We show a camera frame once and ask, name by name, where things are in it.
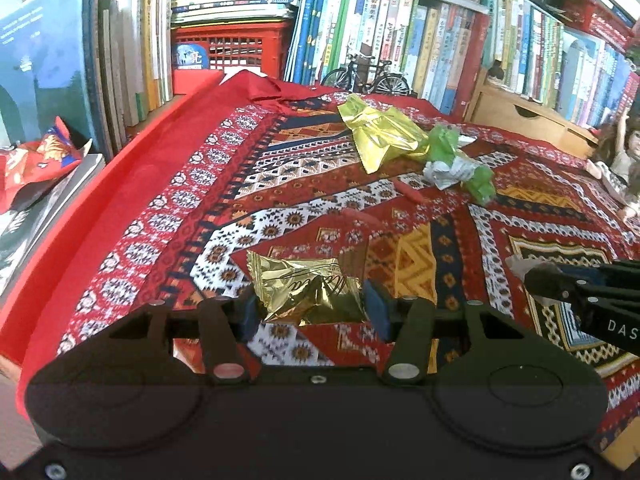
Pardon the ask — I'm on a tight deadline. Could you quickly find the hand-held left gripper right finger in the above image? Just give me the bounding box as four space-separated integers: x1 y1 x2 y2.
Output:
364 282 531 386

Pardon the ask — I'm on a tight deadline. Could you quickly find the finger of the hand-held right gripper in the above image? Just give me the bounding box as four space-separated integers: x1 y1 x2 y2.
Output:
560 259 640 287
524 262 601 307

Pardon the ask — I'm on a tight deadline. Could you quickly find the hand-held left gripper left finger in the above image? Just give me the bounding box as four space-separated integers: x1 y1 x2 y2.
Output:
107 292 263 386

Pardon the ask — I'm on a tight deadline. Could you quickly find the grey wrapper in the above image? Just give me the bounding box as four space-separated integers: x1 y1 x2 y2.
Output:
505 254 538 281

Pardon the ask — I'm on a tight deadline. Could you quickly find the gold candy wrapper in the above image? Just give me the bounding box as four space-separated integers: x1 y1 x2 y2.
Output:
246 250 365 327

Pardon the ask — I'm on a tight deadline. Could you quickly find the large gold foil bag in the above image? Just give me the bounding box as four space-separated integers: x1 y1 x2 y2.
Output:
337 94 431 175

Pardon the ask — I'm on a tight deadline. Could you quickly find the red snack packet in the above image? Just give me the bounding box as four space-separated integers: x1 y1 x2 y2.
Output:
0 116 93 213

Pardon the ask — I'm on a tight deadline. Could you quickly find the red wrapper strip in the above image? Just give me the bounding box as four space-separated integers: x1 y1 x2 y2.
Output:
395 180 431 206
342 209 383 226

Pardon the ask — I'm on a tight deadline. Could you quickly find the brown-haired doll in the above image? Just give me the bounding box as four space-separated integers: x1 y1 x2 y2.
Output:
585 115 640 221

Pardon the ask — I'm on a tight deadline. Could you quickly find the patterned red tablecloth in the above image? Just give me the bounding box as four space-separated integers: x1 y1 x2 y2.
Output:
55 87 640 456

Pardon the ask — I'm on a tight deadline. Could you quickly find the green and silver crumpled wrapper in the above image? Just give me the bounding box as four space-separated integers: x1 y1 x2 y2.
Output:
422 125 497 207

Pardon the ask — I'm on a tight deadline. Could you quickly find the wooden drawer organizer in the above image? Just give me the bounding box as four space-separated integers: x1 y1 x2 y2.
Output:
465 67 601 161

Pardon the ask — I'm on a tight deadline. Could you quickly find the grey file holder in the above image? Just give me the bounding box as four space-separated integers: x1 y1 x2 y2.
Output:
562 35 601 116

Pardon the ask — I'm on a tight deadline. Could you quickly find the row of slim colourful books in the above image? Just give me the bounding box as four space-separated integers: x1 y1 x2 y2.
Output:
492 0 640 133

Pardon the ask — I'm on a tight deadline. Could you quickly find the stack of flat magazines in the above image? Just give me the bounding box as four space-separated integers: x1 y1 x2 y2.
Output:
0 152 106 301

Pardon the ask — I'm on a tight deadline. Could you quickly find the black model bicycle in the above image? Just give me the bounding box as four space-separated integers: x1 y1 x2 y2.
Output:
320 52 412 97

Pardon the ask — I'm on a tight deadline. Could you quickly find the red cardboard box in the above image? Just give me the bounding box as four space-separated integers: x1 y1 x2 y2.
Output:
172 69 225 96

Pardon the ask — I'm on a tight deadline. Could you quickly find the red mesh basket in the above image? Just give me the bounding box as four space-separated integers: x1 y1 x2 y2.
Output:
560 0 636 46

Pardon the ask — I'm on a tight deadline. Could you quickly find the blue picture card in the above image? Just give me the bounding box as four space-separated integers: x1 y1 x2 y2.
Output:
172 42 203 70

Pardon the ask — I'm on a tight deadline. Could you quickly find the red plastic crate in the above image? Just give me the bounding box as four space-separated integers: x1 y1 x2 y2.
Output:
172 20 293 83

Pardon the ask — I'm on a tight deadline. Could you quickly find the row of pale-spined books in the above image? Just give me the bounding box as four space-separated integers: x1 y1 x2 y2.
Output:
92 0 173 156

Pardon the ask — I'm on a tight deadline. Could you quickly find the row of tall colourful books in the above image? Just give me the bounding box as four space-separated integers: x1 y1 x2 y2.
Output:
285 0 488 116

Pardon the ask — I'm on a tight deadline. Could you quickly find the large blue hardcover book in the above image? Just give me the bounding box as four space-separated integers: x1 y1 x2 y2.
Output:
0 0 111 161

